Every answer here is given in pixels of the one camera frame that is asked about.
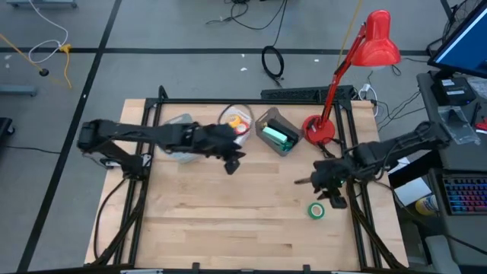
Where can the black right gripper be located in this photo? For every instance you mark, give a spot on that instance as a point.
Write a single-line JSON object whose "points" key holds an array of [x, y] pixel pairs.
{"points": [[329, 175]]}

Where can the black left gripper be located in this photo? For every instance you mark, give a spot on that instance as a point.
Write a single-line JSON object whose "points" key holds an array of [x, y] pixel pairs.
{"points": [[213, 141]]}

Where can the yellow tape roll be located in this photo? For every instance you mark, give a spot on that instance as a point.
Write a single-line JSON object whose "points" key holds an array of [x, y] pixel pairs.
{"points": [[233, 121]]}

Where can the mint green stapler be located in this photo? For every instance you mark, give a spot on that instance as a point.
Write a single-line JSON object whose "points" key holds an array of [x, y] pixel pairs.
{"points": [[274, 135]]}

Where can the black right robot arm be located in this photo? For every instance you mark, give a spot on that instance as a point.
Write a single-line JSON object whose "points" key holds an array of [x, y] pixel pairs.
{"points": [[399, 146]]}

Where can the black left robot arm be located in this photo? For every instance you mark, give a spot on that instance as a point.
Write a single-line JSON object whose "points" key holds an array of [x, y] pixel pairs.
{"points": [[125, 131]]}

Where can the green tape roll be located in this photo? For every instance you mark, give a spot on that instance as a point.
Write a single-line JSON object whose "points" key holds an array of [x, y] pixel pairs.
{"points": [[310, 211]]}

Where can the white plastic bin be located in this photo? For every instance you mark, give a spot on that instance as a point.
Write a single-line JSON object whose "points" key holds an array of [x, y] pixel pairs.
{"points": [[245, 139]]}

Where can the brown translucent plastic bin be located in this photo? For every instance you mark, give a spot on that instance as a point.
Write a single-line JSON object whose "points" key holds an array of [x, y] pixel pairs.
{"points": [[272, 114]]}

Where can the grey plastic bin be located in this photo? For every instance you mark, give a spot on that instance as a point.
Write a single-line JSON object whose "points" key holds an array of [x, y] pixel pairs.
{"points": [[186, 158]]}

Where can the white box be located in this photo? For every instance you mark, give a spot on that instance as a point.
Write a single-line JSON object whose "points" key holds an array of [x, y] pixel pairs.
{"points": [[412, 192]]}

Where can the white power adapter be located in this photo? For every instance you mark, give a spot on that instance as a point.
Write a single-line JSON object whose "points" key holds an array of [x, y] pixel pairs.
{"points": [[365, 88]]}

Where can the yellow wipes container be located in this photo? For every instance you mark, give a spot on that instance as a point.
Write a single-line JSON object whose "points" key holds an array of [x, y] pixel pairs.
{"points": [[426, 205]]}

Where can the grey desk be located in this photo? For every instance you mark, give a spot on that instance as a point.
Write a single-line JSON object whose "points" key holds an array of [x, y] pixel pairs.
{"points": [[430, 110]]}

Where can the backlit rainbow keyboard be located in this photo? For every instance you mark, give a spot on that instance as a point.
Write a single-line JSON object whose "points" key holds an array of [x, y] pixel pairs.
{"points": [[466, 194]]}

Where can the red desk lamp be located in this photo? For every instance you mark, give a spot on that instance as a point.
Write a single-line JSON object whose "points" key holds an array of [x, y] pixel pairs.
{"points": [[376, 45]]}

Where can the clear plastic bag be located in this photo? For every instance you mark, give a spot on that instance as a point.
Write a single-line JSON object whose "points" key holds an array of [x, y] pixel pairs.
{"points": [[460, 129]]}

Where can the black mini computer box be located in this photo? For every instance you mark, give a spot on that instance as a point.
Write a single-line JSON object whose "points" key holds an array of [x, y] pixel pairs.
{"points": [[452, 91]]}

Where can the red tool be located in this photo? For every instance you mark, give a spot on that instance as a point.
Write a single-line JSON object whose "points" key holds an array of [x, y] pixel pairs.
{"points": [[482, 125]]}

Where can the black round floor plug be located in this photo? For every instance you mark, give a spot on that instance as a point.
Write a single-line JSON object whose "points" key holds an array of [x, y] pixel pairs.
{"points": [[44, 72]]}

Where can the computer monitor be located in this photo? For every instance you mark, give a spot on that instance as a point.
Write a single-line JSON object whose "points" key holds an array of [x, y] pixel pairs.
{"points": [[468, 45]]}

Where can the black caster base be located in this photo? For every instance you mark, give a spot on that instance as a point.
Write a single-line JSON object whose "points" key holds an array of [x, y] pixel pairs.
{"points": [[5, 126]]}

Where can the black aluminium table frame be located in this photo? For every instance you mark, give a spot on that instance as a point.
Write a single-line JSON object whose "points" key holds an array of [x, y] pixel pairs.
{"points": [[247, 101]]}

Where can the grey floor rail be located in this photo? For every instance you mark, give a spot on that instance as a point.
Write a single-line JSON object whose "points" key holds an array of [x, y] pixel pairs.
{"points": [[17, 90], [42, 4]]}

